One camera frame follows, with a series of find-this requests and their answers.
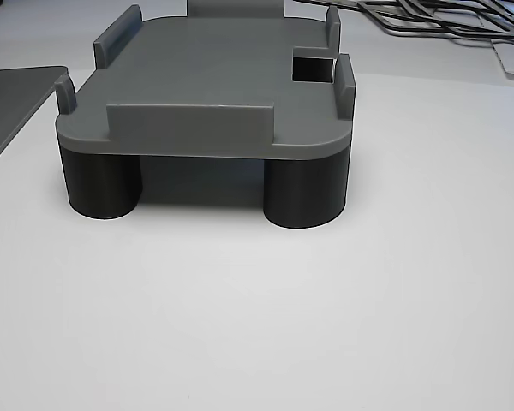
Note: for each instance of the grey holder with black legs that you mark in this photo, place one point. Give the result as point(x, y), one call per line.
point(205, 73)

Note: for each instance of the dark grey flat mat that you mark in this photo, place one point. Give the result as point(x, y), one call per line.
point(13, 103)

